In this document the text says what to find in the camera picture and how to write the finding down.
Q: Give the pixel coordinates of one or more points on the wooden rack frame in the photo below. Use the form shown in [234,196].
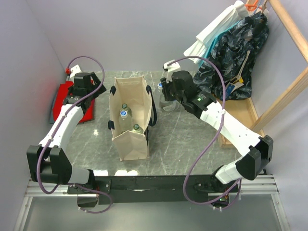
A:
[281,71]

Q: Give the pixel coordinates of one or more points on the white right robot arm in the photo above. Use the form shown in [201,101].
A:
[255,150]

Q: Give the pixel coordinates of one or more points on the green cap glass bottle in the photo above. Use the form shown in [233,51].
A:
[125,107]

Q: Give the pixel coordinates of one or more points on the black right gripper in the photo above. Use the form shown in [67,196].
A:
[166,86]

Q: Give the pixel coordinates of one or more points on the blue hang tag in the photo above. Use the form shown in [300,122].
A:
[229,88]

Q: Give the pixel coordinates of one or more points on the blue label water bottle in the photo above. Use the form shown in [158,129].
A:
[176,106]

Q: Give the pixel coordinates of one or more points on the teal garment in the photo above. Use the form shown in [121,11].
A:
[211,45]

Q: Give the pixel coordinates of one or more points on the wooden tray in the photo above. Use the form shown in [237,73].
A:
[244,111]

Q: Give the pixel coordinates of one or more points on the beige canvas tote bag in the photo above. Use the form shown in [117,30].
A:
[137,94]

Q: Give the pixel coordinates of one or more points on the dark patterned shirt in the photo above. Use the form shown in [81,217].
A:
[233,58]

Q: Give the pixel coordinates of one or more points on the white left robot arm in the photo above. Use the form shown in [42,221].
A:
[47,161]

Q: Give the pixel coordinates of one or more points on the red folded cloth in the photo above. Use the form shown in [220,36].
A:
[58,102]

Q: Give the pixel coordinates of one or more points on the green cap bottle front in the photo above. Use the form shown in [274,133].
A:
[137,128]

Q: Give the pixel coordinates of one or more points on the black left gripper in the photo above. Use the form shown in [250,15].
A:
[96,81]

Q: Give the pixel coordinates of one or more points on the orange clothes hanger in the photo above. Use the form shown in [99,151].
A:
[251,5]

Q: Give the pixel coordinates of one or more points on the black base beam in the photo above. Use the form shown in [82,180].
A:
[140,189]

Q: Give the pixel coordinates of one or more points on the white pleated garment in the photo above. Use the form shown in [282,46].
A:
[229,17]

